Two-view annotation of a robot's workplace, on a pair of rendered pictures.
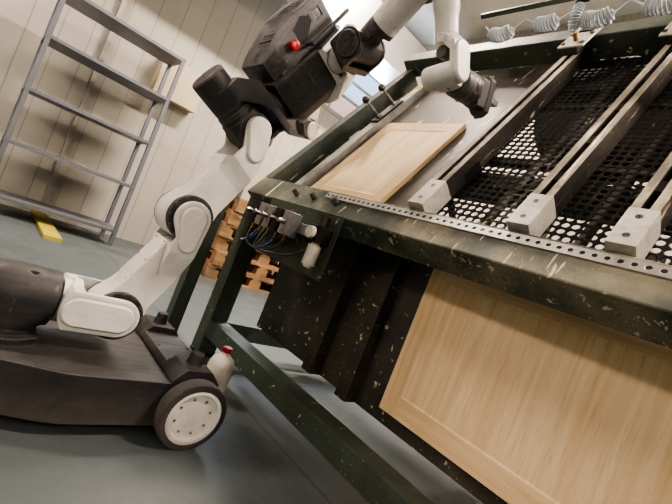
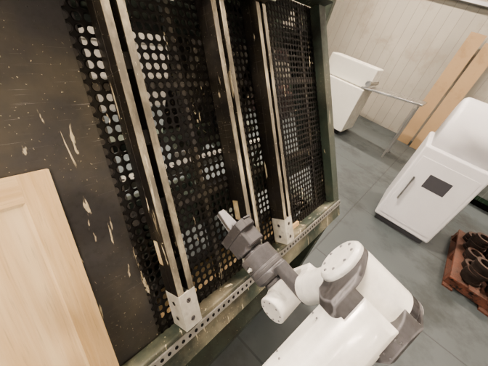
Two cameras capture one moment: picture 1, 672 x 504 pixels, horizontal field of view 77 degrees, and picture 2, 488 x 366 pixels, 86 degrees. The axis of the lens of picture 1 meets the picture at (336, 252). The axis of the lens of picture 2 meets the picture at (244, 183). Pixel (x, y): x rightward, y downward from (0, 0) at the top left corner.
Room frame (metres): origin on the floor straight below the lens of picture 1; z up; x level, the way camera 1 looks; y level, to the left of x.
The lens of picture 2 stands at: (1.46, 0.21, 1.77)
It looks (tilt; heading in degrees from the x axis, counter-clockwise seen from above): 35 degrees down; 252
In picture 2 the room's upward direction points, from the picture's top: 19 degrees clockwise
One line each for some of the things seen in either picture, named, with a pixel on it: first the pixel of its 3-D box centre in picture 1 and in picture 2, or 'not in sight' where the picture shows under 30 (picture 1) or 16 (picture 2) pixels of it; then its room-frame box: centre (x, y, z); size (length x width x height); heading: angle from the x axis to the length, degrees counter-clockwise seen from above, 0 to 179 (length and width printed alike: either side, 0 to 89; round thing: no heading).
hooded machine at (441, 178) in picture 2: not in sight; (441, 171); (-1.48, -1.97, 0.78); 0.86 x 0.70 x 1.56; 41
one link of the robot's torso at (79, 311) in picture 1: (95, 305); not in sight; (1.25, 0.60, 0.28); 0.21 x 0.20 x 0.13; 131
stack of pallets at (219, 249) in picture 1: (252, 245); not in sight; (4.86, 0.92, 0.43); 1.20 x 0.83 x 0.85; 130
